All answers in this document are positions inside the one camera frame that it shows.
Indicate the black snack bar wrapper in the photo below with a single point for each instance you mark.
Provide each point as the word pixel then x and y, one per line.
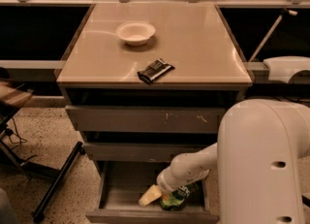
pixel 154 71

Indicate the grey bottom drawer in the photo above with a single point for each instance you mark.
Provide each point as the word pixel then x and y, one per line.
pixel 122 185

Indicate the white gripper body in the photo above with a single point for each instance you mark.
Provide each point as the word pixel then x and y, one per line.
pixel 166 181

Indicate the grey drawer cabinet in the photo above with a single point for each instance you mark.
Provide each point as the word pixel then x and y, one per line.
pixel 102 71

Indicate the white rod with tip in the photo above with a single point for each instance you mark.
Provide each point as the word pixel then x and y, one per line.
pixel 284 12

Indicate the white paper bowl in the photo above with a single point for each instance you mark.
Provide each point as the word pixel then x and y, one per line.
pixel 135 33

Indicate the grey drawer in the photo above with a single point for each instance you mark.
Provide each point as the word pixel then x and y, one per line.
pixel 122 185
pixel 145 119
pixel 154 153

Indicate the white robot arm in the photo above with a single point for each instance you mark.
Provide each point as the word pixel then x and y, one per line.
pixel 258 145

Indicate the grey top drawer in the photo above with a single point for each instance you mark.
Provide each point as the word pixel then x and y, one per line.
pixel 145 119

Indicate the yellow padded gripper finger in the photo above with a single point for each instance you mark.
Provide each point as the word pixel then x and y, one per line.
pixel 152 194

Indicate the green rice chip bag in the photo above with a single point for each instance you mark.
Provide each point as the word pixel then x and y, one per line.
pixel 176 200

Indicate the grey middle drawer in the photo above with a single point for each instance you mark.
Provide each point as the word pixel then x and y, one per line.
pixel 154 153

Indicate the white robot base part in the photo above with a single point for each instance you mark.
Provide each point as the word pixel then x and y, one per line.
pixel 283 68

